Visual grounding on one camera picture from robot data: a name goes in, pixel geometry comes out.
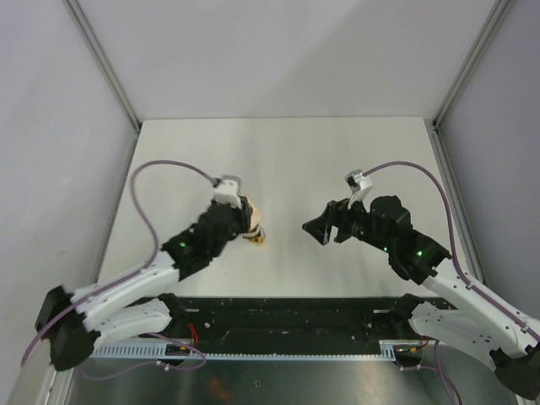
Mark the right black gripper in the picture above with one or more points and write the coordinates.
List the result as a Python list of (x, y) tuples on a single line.
[(334, 221)]

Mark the beige folding umbrella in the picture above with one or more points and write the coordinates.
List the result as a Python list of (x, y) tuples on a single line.
[(255, 234)]

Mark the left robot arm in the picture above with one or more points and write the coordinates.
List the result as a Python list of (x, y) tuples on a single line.
[(77, 323)]

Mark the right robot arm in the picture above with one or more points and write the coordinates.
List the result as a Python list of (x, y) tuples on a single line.
[(481, 324)]

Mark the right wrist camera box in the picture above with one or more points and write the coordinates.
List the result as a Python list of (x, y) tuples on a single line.
[(360, 186)]

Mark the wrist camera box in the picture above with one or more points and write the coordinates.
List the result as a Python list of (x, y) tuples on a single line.
[(360, 186), (227, 191)]

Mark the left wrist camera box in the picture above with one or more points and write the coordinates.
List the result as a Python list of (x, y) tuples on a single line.
[(227, 191)]

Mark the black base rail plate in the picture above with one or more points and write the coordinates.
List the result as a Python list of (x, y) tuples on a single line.
[(291, 326)]

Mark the right aluminium frame post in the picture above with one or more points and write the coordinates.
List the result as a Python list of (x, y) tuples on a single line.
[(487, 33)]

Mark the aluminium frame post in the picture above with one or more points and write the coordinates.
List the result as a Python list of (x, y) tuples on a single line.
[(487, 33), (96, 50)]

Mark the left aluminium frame post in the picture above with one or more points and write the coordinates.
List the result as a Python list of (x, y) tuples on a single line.
[(96, 50)]

